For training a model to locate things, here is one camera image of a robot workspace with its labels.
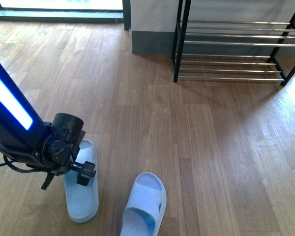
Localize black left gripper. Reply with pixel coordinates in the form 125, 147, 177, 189
0, 113, 96, 190

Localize light blue slipper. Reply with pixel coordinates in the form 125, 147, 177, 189
63, 139, 99, 223
120, 172, 167, 236

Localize black cable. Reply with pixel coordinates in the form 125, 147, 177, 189
0, 153, 49, 174

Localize black metal shoe rack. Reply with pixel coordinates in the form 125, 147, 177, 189
171, 0, 295, 86

